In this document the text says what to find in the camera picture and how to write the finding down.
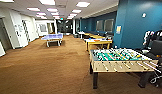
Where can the yellow wooden table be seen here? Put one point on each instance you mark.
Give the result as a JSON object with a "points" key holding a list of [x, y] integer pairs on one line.
{"points": [[97, 36]]}

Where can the beige pillar notice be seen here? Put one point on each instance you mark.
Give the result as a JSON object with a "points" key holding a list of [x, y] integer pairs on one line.
{"points": [[118, 29]]}

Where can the small white wall device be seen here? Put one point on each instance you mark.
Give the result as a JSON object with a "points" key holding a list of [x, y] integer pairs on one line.
{"points": [[144, 15]]}

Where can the small white table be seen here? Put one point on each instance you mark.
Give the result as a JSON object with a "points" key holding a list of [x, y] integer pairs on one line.
{"points": [[81, 33]]}

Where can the yellow white air hockey table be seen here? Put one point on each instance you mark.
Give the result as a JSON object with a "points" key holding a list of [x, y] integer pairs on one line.
{"points": [[97, 41]]}

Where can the blue ping pong table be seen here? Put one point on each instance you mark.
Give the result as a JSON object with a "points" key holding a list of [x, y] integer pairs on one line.
{"points": [[52, 36]]}

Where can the person in black top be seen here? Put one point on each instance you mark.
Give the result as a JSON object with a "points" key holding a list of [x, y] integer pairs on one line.
{"points": [[159, 35]]}

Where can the framed interior window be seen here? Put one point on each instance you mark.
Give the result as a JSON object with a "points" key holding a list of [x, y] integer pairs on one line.
{"points": [[99, 25], [109, 25]]}

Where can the framed glass wall panel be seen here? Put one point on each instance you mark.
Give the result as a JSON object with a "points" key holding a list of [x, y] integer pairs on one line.
{"points": [[42, 28]]}

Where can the green wooden foosball table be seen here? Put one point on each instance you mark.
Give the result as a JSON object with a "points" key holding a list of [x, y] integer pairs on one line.
{"points": [[113, 55]]}

